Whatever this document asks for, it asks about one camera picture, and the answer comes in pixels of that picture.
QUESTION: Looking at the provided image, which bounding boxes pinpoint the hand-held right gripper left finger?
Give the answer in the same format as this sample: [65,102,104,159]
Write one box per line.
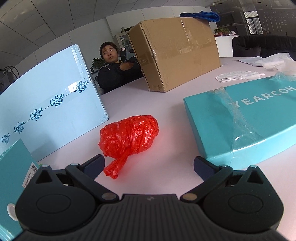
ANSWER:
[35,154,118,204]

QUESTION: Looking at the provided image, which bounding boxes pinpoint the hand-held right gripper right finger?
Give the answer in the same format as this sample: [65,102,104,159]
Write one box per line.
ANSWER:
[179,156,264,203]

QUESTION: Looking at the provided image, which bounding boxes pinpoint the crumpled white plastic bag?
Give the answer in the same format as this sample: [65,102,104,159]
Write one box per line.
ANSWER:
[261,53,296,76]

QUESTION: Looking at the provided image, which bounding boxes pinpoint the black sofa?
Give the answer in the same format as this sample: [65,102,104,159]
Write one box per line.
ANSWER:
[232,35,296,58]

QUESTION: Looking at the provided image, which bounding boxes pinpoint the red plastic bag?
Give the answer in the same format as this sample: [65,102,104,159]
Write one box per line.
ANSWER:
[98,114,160,180]

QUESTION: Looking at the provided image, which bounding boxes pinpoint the teal box lid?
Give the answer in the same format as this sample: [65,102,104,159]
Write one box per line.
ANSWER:
[183,76,296,164]

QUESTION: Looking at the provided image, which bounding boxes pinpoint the grey glass-door cabinet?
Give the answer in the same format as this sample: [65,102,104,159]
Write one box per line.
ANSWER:
[115,31,134,50]

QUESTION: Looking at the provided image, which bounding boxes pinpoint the potted plants with red pots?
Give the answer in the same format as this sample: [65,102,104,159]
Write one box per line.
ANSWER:
[214,27,231,36]

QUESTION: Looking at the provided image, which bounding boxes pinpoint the green potted plant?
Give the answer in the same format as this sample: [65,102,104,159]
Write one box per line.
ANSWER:
[92,58,105,70]

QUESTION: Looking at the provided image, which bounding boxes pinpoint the clear plastic wrap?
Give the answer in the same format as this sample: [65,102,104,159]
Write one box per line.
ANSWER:
[208,86,264,151]

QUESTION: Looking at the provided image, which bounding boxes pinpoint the brown cardboard box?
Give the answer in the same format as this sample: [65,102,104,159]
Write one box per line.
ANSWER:
[127,17,221,93]

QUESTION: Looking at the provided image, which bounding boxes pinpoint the blue cloth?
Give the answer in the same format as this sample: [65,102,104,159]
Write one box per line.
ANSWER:
[180,10,220,23]

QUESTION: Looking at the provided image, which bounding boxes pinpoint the white crumpled paper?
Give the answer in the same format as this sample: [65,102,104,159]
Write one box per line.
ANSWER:
[216,70,265,83]

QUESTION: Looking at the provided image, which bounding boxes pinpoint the white counter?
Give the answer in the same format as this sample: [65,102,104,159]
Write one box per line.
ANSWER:
[214,35,240,58]

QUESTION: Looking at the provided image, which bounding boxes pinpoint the large light blue carton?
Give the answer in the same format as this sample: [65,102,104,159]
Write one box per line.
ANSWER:
[0,44,110,163]

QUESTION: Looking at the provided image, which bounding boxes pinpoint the teal cardboard box base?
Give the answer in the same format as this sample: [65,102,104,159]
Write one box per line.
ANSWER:
[0,138,43,234]

